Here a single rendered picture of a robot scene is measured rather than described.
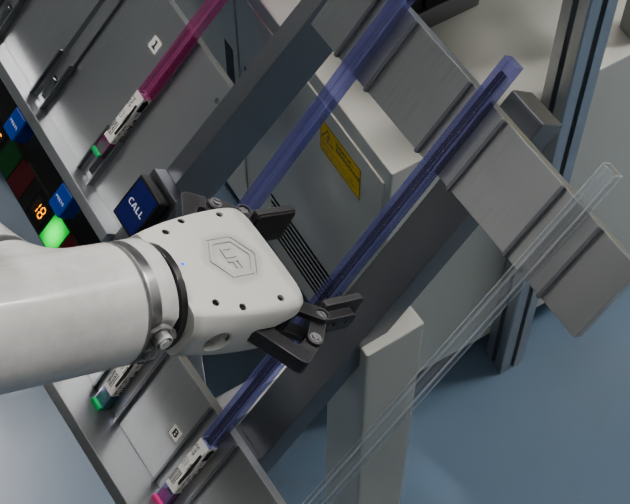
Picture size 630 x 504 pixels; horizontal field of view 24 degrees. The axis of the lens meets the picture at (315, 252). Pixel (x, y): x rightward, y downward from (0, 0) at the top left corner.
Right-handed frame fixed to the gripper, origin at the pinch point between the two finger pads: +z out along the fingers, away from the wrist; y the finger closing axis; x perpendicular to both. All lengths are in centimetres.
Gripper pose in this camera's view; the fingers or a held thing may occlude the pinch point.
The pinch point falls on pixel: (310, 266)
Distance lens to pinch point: 109.8
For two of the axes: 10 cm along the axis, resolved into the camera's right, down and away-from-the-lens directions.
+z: 7.2, -1.3, 6.8
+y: -5.5, -7.2, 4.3
